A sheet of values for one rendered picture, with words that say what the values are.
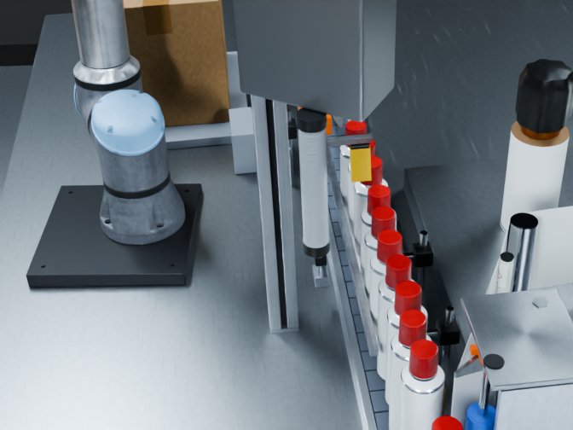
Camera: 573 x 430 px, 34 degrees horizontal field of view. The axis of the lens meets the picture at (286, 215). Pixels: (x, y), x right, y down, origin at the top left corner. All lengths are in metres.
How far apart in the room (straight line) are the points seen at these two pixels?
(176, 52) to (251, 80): 0.72
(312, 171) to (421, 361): 0.27
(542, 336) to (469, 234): 0.57
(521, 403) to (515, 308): 0.12
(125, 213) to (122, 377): 0.31
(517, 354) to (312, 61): 0.40
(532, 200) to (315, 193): 0.47
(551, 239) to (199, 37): 0.82
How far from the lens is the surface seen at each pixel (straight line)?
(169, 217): 1.65
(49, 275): 1.63
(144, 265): 1.61
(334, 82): 1.10
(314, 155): 1.15
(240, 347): 1.48
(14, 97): 2.21
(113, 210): 1.65
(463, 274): 1.52
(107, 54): 1.65
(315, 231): 1.22
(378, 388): 1.34
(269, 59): 1.13
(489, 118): 2.00
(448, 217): 1.63
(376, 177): 1.40
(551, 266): 1.44
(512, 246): 1.34
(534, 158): 1.50
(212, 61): 1.89
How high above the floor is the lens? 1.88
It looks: 38 degrees down
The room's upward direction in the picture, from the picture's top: 3 degrees counter-clockwise
